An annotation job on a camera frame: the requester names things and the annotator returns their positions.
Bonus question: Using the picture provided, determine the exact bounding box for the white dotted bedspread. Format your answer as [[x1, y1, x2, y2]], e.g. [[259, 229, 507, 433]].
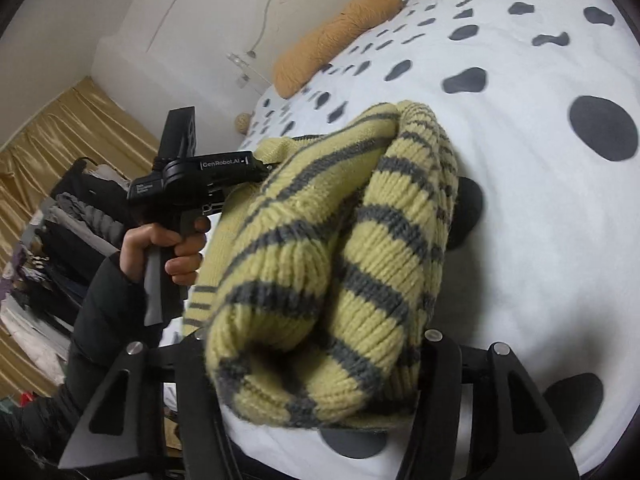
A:
[[165, 0, 640, 480]]

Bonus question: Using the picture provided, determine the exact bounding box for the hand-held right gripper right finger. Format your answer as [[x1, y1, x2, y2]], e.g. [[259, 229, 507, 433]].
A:
[[395, 329, 576, 480]]

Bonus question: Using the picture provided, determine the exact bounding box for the orange pillow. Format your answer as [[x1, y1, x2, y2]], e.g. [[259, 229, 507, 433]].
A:
[[272, 0, 403, 100]]

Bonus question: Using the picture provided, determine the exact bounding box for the gold curtain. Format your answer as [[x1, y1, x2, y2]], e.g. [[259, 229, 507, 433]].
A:
[[0, 76, 166, 396]]

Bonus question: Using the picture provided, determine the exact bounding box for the person's left hand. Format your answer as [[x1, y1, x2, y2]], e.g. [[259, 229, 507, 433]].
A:
[[119, 217, 210, 288]]

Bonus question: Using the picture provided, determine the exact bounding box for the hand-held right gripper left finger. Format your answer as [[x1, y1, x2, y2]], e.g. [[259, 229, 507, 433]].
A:
[[59, 332, 236, 480]]

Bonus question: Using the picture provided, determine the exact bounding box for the yellow grey striped sweater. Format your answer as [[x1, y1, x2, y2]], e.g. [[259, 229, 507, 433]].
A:
[[181, 101, 461, 431]]

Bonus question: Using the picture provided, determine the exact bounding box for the white headboard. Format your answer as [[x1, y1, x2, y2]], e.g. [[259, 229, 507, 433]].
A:
[[92, 0, 461, 136]]

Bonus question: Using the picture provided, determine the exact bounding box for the rack of hanging clothes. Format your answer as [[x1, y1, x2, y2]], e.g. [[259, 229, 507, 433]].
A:
[[0, 157, 151, 341]]

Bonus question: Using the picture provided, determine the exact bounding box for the white charging cable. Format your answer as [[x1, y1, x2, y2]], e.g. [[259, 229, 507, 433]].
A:
[[227, 0, 368, 91]]

